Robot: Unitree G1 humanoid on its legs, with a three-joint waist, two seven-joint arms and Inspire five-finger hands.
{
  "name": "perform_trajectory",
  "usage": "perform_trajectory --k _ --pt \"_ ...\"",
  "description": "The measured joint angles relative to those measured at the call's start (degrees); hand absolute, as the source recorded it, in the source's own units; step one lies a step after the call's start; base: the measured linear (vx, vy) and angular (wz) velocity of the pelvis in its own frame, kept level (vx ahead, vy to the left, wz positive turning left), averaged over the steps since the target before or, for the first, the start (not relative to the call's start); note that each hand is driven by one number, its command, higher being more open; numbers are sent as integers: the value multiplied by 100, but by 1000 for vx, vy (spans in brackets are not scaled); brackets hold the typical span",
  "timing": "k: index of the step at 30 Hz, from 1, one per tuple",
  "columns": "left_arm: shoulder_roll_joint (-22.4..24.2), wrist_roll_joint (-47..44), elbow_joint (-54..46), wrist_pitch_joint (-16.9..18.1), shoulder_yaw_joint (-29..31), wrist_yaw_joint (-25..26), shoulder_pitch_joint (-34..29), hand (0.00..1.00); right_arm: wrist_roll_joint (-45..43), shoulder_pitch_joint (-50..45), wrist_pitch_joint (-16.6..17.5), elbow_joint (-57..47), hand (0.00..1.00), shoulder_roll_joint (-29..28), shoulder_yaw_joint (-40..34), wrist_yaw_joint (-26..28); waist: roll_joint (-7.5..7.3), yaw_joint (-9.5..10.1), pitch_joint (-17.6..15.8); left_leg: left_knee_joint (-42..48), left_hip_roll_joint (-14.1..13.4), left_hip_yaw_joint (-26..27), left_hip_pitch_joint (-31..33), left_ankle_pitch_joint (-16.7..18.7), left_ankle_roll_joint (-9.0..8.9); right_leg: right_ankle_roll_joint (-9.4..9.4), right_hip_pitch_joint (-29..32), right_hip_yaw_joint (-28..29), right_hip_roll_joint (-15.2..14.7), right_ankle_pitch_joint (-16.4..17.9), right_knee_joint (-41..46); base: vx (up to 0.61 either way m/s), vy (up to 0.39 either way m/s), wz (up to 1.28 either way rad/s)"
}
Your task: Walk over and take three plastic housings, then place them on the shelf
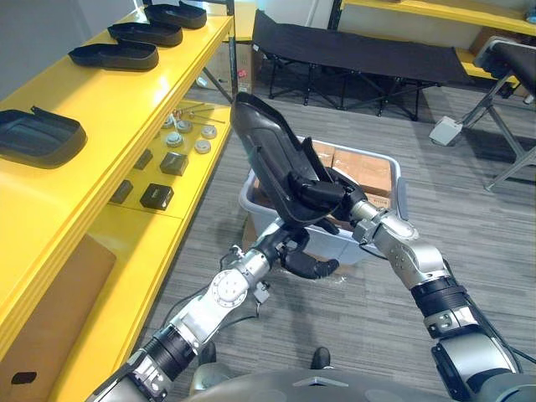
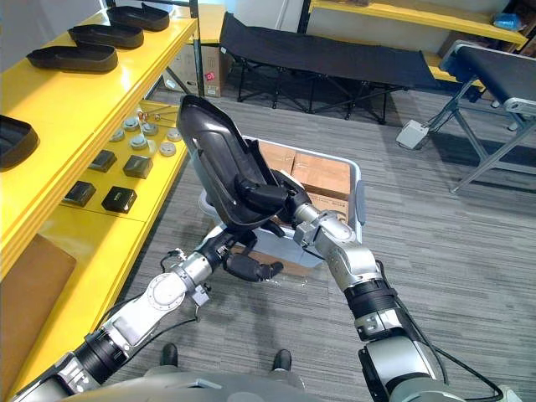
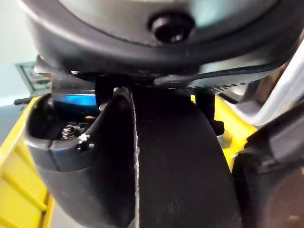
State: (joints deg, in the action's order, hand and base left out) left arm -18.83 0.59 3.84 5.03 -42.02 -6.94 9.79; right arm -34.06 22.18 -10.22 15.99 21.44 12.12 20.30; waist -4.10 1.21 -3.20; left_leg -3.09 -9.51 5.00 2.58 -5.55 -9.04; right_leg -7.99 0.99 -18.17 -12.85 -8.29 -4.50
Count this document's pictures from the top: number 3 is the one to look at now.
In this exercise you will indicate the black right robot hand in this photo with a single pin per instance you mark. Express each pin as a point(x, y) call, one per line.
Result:
point(166, 152)

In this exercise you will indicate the dark robot leg joint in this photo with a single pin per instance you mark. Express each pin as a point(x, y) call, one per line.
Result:
point(268, 185)

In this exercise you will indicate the blue flat panel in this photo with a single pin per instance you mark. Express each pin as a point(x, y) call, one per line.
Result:
point(76, 102)

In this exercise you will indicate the silver robot leg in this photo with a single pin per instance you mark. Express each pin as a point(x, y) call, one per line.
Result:
point(280, 95)

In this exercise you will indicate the grey square wall label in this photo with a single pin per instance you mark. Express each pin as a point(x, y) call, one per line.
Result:
point(33, 76)

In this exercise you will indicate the yellow ribbed plastic bin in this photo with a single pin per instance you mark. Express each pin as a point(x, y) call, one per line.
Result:
point(21, 185)

